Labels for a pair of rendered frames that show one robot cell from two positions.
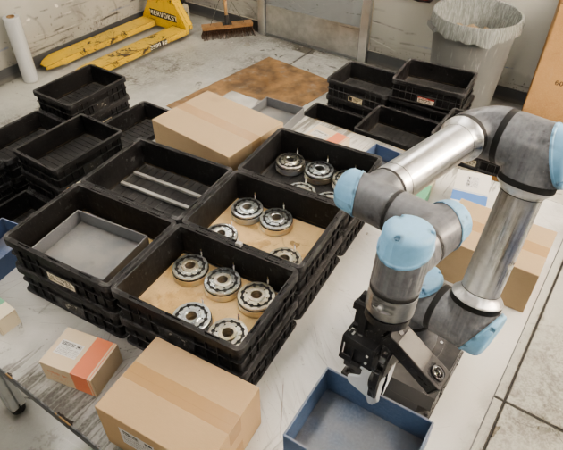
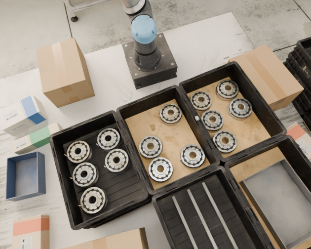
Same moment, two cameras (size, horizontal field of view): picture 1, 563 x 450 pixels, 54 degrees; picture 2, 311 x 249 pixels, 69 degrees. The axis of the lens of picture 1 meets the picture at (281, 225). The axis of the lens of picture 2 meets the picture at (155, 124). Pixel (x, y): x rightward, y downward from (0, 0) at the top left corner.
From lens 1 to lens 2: 1.52 m
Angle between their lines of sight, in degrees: 67
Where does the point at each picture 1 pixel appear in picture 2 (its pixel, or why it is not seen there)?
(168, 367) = (263, 88)
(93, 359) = (291, 133)
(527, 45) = not seen: outside the picture
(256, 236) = (169, 147)
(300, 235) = (144, 131)
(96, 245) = (276, 210)
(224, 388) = (243, 65)
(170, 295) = (242, 135)
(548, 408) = not seen: hidden behind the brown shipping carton
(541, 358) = not seen: hidden behind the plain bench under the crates
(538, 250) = (57, 46)
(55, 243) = (307, 233)
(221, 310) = (220, 109)
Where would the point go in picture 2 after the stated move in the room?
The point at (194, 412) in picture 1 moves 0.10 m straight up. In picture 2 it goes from (260, 63) to (268, 50)
